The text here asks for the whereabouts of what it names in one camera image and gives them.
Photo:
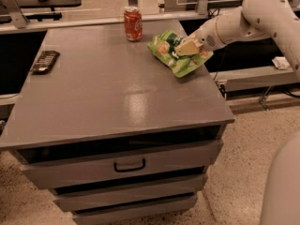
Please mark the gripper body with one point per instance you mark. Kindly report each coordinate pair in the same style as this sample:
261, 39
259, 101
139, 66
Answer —
206, 38

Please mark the grey metal rail frame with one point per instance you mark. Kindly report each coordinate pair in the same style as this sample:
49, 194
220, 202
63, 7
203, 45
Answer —
94, 12

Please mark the red coke can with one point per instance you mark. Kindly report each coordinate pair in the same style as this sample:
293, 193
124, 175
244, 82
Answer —
133, 24

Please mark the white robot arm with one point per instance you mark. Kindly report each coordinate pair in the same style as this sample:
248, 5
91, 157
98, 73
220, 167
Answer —
255, 20

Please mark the black drawer handle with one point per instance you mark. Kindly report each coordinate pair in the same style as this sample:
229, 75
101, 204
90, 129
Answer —
129, 167

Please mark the green rice chip bag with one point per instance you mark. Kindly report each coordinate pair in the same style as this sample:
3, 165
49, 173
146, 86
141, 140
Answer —
163, 46

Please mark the dark chocolate bar wrapper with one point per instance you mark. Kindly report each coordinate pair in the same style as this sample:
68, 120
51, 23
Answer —
45, 62

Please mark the white crumpled paper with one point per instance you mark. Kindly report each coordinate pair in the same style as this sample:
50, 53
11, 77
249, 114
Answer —
281, 62

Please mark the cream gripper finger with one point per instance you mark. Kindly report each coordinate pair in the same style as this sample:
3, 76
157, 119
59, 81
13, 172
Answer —
182, 50

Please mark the grey drawer cabinet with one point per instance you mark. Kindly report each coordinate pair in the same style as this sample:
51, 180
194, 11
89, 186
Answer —
110, 100

